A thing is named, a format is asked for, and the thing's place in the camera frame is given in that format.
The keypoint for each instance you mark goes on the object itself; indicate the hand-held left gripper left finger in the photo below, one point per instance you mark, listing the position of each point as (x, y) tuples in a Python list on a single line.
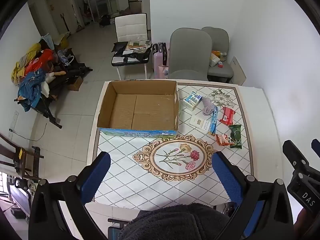
[(96, 177)]

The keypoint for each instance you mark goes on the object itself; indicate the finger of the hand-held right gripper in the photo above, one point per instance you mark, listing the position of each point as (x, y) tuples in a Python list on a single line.
[(317, 146), (293, 155)]

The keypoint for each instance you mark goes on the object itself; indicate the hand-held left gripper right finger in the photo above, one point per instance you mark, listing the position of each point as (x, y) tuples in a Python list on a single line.
[(226, 177)]

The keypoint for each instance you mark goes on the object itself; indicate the orange snack packet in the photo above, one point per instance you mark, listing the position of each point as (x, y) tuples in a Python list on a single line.
[(223, 139)]

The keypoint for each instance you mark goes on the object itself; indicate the green wet wipes packet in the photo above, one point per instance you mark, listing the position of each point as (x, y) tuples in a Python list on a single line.
[(236, 136)]

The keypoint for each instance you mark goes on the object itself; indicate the long blue packet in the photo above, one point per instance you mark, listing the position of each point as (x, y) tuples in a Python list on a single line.
[(213, 120)]

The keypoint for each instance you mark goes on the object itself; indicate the red snack packet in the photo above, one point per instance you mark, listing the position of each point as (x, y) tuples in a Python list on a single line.
[(227, 115)]

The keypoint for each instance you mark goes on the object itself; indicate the purple sock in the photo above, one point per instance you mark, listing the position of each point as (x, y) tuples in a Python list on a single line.
[(207, 106)]

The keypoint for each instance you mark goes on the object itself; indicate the blue and white tissue pack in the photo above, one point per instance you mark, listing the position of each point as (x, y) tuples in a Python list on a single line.
[(191, 101)]

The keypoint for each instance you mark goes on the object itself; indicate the dark fleece clothing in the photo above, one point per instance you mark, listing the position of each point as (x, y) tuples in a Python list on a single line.
[(175, 222)]

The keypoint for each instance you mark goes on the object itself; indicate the dark wooden chair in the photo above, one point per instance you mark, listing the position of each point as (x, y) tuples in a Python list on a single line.
[(27, 160)]

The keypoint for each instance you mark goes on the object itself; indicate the small brown cardboard box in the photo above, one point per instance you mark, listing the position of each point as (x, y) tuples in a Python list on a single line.
[(75, 83)]

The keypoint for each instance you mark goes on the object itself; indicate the white board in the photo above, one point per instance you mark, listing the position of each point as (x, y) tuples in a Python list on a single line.
[(238, 71)]

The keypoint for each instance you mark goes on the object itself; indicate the pile of colourful clothes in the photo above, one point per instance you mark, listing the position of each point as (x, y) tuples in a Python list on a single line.
[(32, 85)]

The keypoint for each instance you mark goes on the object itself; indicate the small red and white box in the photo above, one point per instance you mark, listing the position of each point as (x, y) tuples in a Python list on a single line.
[(220, 64)]

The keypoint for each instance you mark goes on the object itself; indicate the white and yellow package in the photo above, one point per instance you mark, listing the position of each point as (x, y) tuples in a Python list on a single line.
[(214, 58)]

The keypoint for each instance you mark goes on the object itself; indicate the pink paper bag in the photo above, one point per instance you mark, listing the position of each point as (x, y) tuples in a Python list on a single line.
[(163, 72)]

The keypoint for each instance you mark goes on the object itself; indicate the grey upholstered chair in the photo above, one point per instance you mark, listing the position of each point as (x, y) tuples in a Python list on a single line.
[(220, 36), (190, 50)]

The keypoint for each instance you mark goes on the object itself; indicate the black folder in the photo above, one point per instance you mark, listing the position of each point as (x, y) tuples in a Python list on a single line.
[(120, 47)]

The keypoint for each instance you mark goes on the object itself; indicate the pink suitcase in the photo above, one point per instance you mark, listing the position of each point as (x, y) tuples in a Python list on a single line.
[(158, 57)]

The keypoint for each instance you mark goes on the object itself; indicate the stack of papers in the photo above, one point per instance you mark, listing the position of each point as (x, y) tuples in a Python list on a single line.
[(138, 45)]

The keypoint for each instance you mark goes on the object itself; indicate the upright mop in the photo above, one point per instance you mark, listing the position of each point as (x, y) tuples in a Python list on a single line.
[(78, 25)]

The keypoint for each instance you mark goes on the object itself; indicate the white padded chair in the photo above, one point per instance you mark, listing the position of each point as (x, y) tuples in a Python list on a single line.
[(130, 27)]

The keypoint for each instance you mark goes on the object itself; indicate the black floor bag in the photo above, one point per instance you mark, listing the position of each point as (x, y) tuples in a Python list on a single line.
[(105, 20)]

